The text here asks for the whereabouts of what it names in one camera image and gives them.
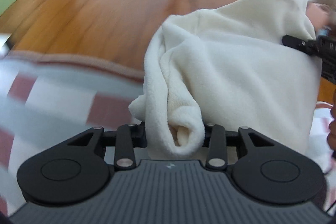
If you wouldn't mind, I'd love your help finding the white fleece garment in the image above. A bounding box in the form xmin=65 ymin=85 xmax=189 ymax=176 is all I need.
xmin=129 ymin=0 xmax=322 ymax=160

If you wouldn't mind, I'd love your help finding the person's right hand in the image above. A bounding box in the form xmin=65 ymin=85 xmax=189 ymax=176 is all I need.
xmin=327 ymin=105 xmax=336 ymax=159

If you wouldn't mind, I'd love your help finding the red grey white checked rug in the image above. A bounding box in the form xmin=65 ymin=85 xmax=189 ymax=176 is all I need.
xmin=1 ymin=57 xmax=142 ymax=215

